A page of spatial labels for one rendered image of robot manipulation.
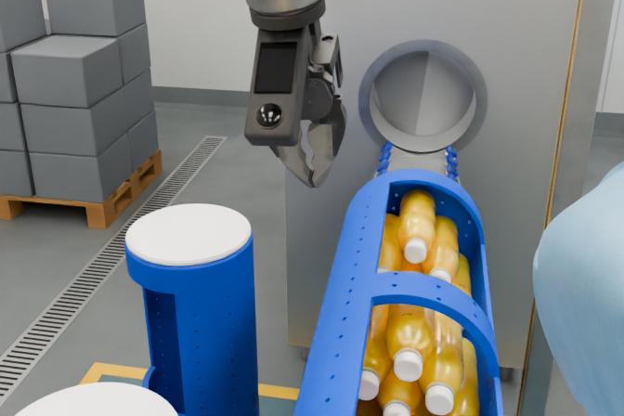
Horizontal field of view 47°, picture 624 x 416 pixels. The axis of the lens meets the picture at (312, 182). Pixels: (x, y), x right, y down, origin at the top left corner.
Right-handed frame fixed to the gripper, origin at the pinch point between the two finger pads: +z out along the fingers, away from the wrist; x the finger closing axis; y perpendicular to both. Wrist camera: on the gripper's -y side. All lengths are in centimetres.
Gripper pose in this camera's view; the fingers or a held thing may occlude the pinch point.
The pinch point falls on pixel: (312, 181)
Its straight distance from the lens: 77.9
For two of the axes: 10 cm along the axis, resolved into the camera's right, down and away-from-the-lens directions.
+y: 1.5, -6.3, 7.6
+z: 1.4, 7.8, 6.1
